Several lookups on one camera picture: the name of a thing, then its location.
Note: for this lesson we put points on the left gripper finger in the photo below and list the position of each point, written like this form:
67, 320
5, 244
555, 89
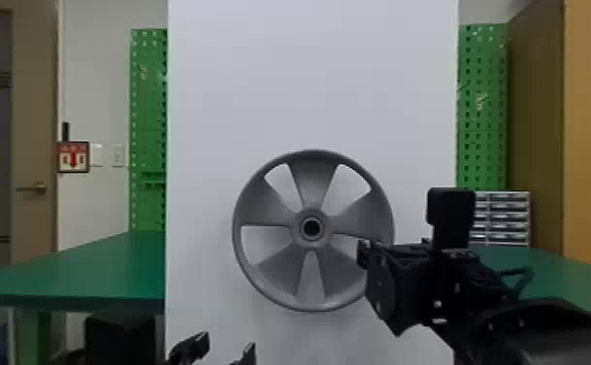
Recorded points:
246, 355
191, 349

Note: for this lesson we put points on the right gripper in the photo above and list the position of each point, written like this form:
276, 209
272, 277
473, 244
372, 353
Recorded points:
465, 285

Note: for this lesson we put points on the grey wheel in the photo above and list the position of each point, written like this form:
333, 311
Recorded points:
269, 206

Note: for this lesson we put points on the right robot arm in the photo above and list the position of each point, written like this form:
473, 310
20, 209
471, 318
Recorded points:
555, 336

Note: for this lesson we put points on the white drawer cabinet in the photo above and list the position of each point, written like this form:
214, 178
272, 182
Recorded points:
501, 219

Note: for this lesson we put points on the white panel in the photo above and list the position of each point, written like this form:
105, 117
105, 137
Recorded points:
305, 81

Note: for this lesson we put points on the red and white sign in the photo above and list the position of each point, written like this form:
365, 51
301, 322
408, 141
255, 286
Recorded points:
73, 156

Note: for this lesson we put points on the tan wooden cupboard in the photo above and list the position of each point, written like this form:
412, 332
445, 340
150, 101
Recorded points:
580, 127

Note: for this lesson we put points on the brown door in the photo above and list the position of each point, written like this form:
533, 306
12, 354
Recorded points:
30, 102

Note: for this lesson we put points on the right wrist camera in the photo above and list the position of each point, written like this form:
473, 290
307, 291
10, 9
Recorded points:
450, 214

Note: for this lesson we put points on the white wall switch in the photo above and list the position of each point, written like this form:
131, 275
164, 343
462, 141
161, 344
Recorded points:
118, 154
96, 154

